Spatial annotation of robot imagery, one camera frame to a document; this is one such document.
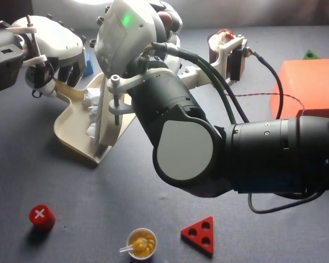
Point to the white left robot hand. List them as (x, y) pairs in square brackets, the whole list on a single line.
[(57, 41)]

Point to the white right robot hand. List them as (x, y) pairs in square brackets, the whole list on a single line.
[(118, 41)]

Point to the cream plastic dustpan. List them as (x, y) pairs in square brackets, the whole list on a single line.
[(71, 123)]

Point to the blue house-shaped block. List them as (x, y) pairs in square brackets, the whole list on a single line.
[(89, 67)]

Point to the toy cupcake with cream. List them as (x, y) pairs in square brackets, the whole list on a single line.
[(214, 43)]

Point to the white sheet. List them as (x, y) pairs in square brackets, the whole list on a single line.
[(235, 13)]

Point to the grey table cloth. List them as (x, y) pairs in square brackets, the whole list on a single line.
[(98, 197)]

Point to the red cylinder with white cross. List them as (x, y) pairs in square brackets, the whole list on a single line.
[(44, 223)]

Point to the green triangle block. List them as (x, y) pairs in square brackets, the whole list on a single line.
[(306, 57)]

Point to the orange box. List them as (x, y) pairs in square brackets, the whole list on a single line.
[(312, 82)]

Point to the small bowl of yellow food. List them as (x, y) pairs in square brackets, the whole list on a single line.
[(142, 243)]

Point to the red triangle with three holes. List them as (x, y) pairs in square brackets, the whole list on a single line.
[(200, 233)]

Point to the wrist camera on white bracket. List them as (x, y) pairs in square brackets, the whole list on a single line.
[(237, 64)]

